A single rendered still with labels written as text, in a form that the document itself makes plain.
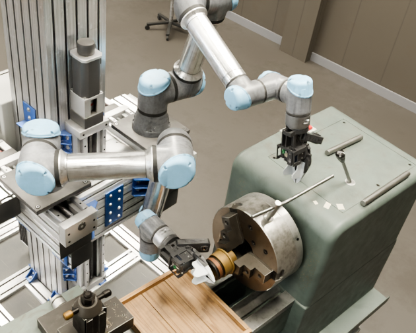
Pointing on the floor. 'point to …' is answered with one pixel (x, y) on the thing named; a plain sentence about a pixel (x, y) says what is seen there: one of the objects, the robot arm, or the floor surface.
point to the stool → (166, 20)
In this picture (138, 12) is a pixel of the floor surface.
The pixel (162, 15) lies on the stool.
